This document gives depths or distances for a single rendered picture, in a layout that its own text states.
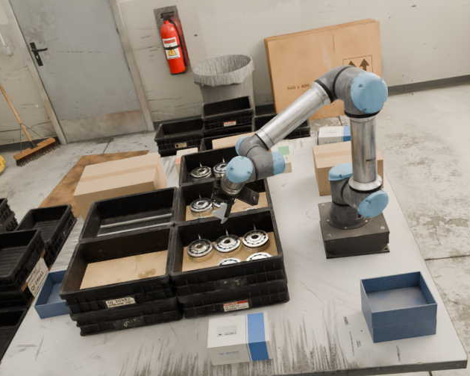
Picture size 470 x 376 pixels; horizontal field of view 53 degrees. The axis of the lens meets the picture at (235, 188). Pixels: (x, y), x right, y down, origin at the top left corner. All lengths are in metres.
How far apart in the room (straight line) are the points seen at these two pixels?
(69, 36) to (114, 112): 0.85
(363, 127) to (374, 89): 0.13
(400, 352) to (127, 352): 0.92
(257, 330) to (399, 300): 0.48
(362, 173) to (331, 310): 0.49
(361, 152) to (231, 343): 0.76
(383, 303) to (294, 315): 0.31
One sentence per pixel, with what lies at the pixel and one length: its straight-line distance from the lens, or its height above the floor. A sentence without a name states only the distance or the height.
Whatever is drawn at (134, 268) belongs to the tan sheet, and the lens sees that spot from 1.90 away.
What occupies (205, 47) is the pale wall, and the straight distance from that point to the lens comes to 4.79.
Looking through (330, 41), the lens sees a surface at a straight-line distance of 4.63.
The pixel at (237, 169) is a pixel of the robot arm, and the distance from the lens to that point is 1.41.
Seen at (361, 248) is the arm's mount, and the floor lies 0.73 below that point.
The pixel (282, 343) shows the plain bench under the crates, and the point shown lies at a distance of 1.67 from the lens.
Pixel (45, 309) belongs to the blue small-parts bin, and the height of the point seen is 0.75.
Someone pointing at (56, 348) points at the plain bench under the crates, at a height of 0.70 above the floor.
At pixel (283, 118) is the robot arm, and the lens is 1.60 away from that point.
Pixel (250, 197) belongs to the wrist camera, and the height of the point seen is 1.10.
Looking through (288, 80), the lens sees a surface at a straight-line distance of 4.64.
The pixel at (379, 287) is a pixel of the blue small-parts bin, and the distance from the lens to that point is 1.69.
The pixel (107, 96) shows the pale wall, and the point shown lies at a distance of 5.13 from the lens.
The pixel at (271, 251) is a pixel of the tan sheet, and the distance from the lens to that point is 1.80.
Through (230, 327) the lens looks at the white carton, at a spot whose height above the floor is 0.79.
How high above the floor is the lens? 1.99
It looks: 32 degrees down
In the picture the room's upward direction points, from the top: 12 degrees counter-clockwise
